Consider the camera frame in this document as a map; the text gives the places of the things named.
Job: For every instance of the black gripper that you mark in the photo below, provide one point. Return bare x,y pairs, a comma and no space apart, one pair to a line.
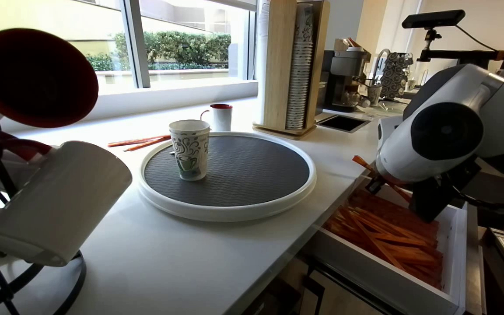
446,184

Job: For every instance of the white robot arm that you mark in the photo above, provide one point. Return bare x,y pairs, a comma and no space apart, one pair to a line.
497,105

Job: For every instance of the white open drawer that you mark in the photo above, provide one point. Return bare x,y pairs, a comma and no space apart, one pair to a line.
392,280

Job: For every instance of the round white tray grey mat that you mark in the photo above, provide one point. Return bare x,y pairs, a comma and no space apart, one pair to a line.
222,194

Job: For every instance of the orange packets heap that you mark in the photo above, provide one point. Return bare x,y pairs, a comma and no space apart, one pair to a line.
392,247

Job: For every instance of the black square counter inset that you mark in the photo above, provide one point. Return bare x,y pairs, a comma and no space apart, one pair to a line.
341,123

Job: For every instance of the small grey cup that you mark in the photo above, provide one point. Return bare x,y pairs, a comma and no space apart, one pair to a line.
372,93

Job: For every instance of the dark cabinet under counter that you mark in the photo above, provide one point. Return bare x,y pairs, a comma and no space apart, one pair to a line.
327,298

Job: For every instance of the black coffee machine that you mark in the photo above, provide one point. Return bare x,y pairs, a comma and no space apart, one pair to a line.
344,75

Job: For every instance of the tall white book box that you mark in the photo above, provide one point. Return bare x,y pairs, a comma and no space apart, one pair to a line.
280,63

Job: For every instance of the white mug red inside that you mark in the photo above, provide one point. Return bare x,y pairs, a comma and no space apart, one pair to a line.
220,117

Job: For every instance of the paper cup green print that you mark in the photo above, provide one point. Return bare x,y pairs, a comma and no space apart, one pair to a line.
190,151

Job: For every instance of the green hedge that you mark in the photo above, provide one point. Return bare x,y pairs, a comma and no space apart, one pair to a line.
182,49

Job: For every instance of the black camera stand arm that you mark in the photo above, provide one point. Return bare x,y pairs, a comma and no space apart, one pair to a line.
455,54

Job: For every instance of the black camera bar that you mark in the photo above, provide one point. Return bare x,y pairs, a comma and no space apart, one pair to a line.
432,19

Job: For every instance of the white window frame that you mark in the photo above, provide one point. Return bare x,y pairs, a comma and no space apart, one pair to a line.
136,46

